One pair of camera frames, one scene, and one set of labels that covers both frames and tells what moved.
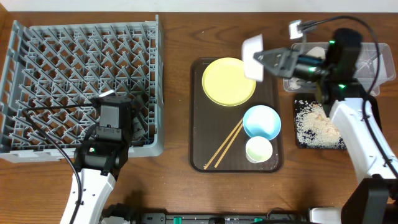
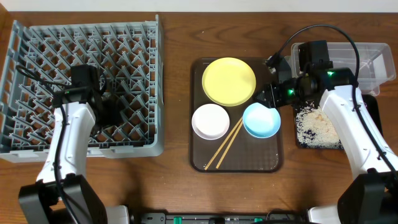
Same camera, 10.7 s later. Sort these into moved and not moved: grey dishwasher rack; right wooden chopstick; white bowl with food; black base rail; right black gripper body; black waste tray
Moved: right black gripper body; white bowl with food
Not moved: black base rail; black waste tray; grey dishwasher rack; right wooden chopstick
